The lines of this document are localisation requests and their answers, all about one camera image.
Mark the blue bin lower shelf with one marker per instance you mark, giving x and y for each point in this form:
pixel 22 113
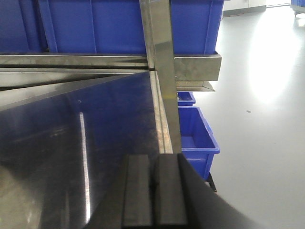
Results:
pixel 198 142

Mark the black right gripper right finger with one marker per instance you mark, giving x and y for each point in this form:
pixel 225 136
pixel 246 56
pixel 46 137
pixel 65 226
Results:
pixel 169 204

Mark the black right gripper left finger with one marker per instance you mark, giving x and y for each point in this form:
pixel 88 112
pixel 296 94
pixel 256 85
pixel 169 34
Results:
pixel 137 203

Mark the small blue bin behind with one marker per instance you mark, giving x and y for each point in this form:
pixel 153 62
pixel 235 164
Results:
pixel 186 98

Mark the stainless steel shelf frame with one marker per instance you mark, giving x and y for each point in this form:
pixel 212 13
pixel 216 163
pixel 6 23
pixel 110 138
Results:
pixel 29 76

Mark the large blue bin on shelf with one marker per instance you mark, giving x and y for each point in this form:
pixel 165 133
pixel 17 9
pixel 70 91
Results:
pixel 103 26

